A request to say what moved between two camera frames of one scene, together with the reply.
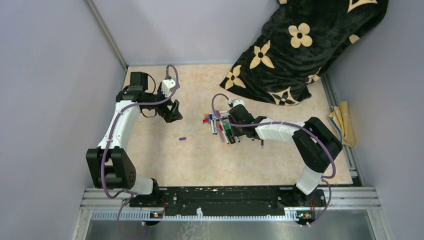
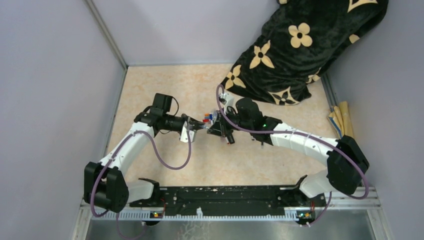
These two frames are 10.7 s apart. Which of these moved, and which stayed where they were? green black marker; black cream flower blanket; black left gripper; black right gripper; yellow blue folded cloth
Moved: black right gripper; black left gripper
Stayed: yellow blue folded cloth; green black marker; black cream flower blanket
